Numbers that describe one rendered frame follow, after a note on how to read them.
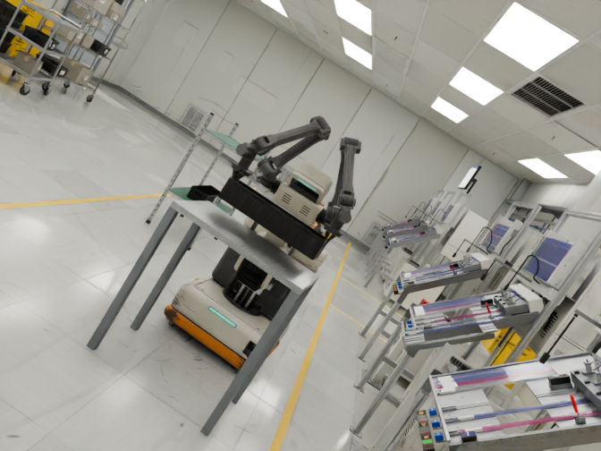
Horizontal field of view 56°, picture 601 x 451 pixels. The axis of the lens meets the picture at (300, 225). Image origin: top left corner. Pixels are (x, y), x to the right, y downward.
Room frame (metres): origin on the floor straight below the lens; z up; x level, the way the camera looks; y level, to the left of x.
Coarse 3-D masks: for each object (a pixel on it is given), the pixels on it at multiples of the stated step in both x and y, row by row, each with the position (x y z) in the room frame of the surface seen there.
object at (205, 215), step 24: (168, 216) 2.44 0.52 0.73; (192, 216) 2.43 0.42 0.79; (216, 216) 2.67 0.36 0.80; (192, 240) 2.87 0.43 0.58; (240, 240) 2.49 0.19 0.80; (264, 240) 2.80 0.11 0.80; (144, 264) 2.44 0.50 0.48; (168, 264) 2.85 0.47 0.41; (264, 264) 2.37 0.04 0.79; (288, 264) 2.62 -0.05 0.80; (144, 312) 2.85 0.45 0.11; (288, 312) 2.37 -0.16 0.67; (96, 336) 2.44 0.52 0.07; (264, 336) 2.35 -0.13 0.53; (264, 360) 2.75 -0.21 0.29; (240, 384) 2.35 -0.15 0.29; (216, 408) 2.35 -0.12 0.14
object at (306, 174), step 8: (296, 168) 3.11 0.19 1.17; (304, 168) 3.11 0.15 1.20; (312, 168) 3.13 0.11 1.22; (296, 176) 3.07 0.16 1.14; (304, 176) 3.07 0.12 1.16; (312, 176) 3.09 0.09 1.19; (320, 176) 3.11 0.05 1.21; (328, 176) 3.13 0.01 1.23; (288, 184) 3.14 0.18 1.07; (296, 184) 3.11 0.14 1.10; (304, 184) 3.08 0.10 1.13; (312, 184) 3.05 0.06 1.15; (320, 184) 3.07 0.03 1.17; (328, 184) 3.10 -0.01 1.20; (304, 192) 3.11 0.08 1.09; (312, 192) 3.08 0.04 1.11; (320, 192) 3.05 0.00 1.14; (312, 200) 3.12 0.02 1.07; (320, 200) 3.13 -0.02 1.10
